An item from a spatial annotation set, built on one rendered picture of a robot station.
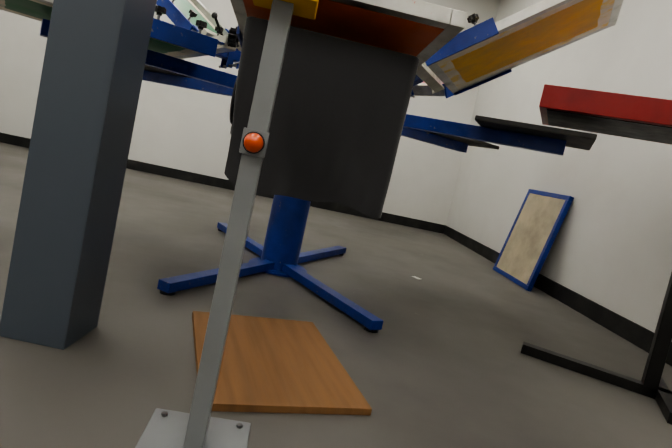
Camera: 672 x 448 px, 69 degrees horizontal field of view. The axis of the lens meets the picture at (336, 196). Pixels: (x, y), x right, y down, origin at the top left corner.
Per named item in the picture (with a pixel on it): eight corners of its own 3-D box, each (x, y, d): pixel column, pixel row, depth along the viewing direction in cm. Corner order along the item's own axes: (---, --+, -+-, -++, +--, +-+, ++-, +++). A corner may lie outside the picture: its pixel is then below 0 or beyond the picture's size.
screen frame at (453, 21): (464, 28, 115) (468, 12, 115) (218, -35, 109) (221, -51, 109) (393, 88, 193) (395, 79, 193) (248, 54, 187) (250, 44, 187)
